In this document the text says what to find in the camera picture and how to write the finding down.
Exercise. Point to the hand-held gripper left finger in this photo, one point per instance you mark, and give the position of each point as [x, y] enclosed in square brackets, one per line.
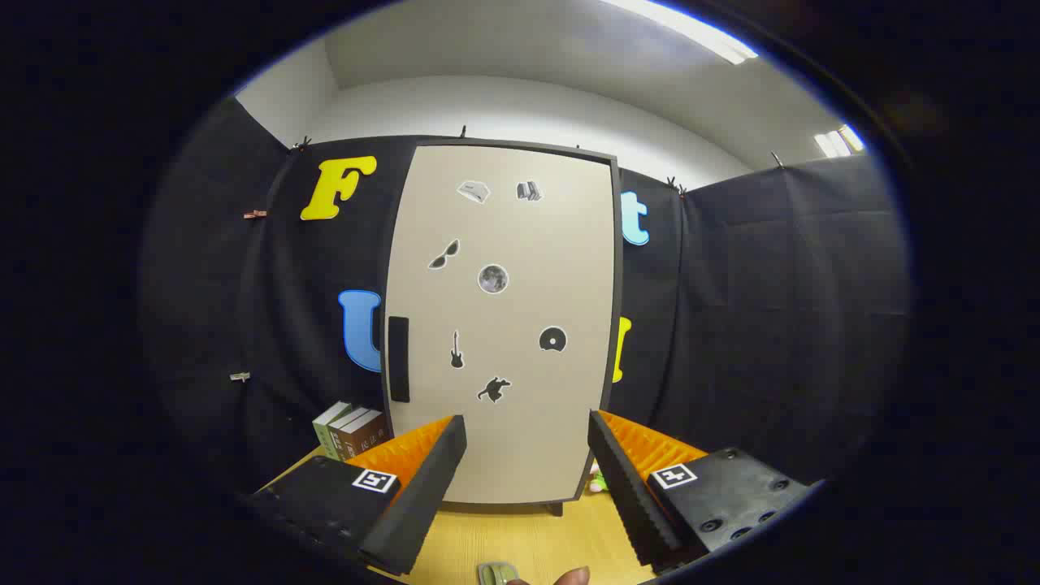
[431, 487]

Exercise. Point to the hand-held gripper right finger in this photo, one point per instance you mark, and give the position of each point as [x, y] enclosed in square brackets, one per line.
[630, 496]

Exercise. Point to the pale green oval dish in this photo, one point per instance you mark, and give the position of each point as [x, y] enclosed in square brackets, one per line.
[496, 575]

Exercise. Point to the beige cabinet door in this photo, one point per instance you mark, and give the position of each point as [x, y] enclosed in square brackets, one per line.
[520, 244]

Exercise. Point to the pink and green plush toy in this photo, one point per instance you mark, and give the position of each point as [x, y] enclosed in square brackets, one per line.
[599, 484]

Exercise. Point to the brown book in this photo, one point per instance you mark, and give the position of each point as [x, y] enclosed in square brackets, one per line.
[361, 439]

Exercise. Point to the light green book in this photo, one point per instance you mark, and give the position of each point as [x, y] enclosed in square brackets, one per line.
[322, 439]

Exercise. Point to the dark grey cabinet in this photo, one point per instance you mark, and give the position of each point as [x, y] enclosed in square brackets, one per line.
[617, 325]

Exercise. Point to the black backdrop cloth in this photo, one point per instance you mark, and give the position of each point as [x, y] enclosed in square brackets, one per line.
[772, 325]

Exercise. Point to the small ceiling light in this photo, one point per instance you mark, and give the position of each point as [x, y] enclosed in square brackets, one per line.
[841, 142]

